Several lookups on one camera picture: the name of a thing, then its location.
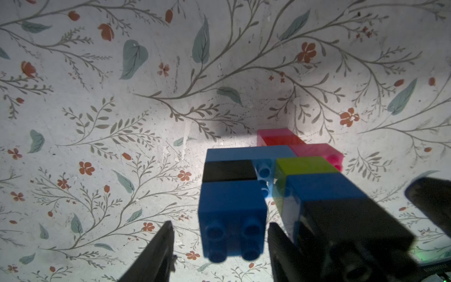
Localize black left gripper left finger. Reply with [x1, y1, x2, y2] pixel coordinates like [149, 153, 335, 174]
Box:
[119, 221, 176, 282]

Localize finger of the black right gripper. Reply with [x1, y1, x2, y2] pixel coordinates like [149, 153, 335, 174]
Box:
[405, 177, 451, 237]

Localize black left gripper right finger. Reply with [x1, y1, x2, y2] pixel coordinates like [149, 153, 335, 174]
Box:
[268, 222, 308, 282]

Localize black lego brick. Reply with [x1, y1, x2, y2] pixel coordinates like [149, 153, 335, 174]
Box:
[296, 198, 418, 282]
[202, 160, 257, 183]

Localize green lego brick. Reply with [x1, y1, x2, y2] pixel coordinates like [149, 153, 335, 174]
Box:
[272, 156, 339, 216]

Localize light blue long lego brick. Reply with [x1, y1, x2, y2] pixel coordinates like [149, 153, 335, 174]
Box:
[206, 145, 296, 197]

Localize pink lego brick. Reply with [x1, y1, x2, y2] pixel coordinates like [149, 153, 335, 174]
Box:
[257, 128, 344, 172]

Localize red lego brick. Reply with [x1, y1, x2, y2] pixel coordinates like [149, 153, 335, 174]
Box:
[263, 135, 305, 146]

